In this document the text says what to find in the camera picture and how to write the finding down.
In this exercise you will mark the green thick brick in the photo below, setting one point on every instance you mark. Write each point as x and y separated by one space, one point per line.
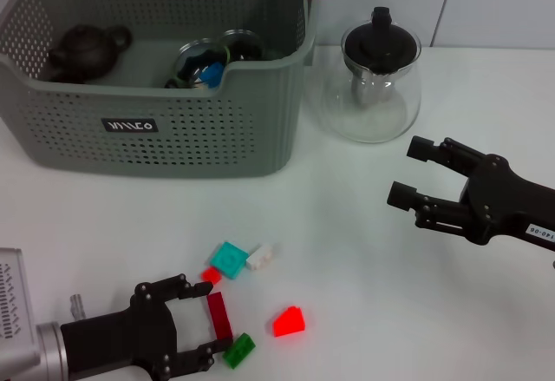
239 350

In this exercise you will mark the glass teacup black sleeve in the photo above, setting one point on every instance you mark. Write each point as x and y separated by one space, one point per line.
247 44
191 57
171 83

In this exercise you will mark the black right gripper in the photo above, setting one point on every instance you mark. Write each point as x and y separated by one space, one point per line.
503 199

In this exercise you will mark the glass teapot black lid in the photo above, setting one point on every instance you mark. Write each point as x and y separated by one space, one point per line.
381 42

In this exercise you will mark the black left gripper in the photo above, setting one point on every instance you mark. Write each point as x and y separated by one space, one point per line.
117 342

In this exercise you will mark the dark red long brick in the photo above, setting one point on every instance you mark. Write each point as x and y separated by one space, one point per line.
220 316

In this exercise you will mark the grey perforated storage bin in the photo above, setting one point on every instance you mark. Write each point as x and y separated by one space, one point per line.
195 146

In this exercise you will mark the teal square plate brick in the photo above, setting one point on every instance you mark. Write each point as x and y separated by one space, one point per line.
229 260

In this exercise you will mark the bright red sloped brick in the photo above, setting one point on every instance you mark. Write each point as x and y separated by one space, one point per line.
289 321

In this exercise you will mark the white studded brick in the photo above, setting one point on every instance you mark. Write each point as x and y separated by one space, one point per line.
260 257

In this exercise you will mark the dark clay teapot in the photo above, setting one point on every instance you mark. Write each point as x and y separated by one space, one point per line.
86 51

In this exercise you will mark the blue square plate brick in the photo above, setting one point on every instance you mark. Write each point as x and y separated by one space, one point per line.
212 74

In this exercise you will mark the small red flat brick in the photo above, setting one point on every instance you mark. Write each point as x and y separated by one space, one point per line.
211 274

